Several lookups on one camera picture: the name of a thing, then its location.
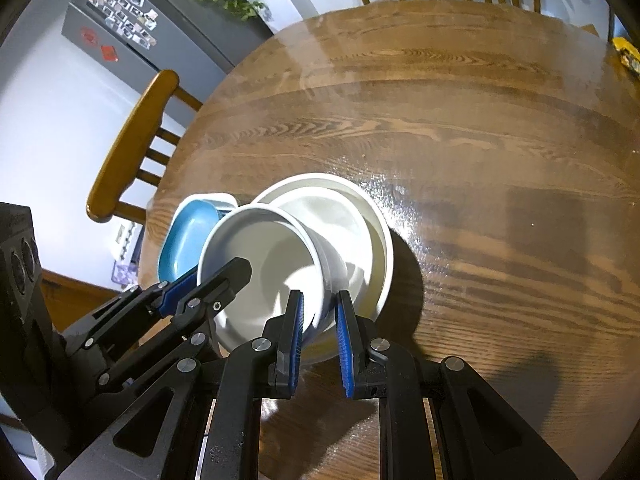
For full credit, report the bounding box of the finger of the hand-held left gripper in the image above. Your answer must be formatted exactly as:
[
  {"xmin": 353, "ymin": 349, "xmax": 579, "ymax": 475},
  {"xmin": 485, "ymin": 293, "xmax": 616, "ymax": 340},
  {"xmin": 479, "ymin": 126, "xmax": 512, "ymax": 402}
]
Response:
[
  {"xmin": 61, "ymin": 266, "xmax": 202, "ymax": 357},
  {"xmin": 94, "ymin": 257, "xmax": 253, "ymax": 392}
]

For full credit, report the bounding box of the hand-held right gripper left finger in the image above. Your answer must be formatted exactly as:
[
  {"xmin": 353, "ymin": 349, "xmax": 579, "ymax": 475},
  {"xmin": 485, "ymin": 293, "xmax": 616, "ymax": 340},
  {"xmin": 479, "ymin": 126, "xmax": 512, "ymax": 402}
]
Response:
[{"xmin": 55, "ymin": 289, "xmax": 306, "ymax": 480}]

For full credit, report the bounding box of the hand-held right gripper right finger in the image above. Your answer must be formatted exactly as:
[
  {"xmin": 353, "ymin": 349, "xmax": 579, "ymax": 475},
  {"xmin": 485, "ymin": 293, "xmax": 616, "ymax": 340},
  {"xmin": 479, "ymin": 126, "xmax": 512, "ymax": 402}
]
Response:
[{"xmin": 335, "ymin": 289, "xmax": 581, "ymax": 480}]

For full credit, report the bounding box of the white ceramic pot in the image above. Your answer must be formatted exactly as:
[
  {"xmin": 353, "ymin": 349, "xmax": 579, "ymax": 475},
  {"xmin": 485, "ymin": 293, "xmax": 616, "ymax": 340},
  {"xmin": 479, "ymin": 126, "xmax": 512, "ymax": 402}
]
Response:
[{"xmin": 197, "ymin": 204, "xmax": 349, "ymax": 353}]

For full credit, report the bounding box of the large white bowl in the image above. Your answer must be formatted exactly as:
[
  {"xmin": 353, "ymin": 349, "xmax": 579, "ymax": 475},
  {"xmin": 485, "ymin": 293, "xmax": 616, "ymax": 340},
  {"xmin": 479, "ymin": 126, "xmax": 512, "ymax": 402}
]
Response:
[{"xmin": 249, "ymin": 172, "xmax": 394, "ymax": 366}]

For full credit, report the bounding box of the dark grey refrigerator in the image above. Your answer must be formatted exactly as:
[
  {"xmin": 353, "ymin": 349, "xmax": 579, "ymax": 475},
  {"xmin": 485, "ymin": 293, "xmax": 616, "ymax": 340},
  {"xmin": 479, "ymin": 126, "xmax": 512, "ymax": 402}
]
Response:
[{"xmin": 61, "ymin": 0, "xmax": 273, "ymax": 76}]

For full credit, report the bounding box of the cluster of fridge photo magnets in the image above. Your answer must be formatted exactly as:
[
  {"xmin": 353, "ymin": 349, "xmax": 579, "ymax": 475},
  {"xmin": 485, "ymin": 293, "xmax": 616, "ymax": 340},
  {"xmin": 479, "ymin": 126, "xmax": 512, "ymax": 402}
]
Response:
[{"xmin": 82, "ymin": 0, "xmax": 158, "ymax": 51}]

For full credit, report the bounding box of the yellow snack packet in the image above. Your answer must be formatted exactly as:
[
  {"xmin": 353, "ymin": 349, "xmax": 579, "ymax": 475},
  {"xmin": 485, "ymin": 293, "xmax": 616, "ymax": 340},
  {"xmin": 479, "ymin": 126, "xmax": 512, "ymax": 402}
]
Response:
[{"xmin": 612, "ymin": 37, "xmax": 640, "ymax": 76}]

